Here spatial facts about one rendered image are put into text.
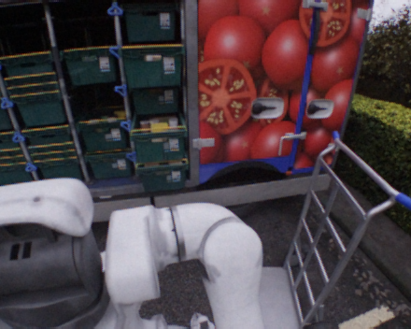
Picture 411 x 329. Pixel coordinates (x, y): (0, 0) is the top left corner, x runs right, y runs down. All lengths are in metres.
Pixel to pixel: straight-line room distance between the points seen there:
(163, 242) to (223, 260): 0.08
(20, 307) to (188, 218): 0.21
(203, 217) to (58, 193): 0.19
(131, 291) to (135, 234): 0.07
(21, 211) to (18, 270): 0.06
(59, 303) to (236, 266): 0.21
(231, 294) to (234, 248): 0.07
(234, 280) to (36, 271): 0.23
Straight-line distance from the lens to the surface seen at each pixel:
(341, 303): 2.12
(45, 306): 0.28
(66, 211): 0.21
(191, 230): 0.30
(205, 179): 1.90
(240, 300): 0.34
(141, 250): 0.26
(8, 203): 0.23
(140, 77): 1.47
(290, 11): 1.84
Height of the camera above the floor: 1.66
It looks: 29 degrees down
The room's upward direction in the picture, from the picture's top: straight up
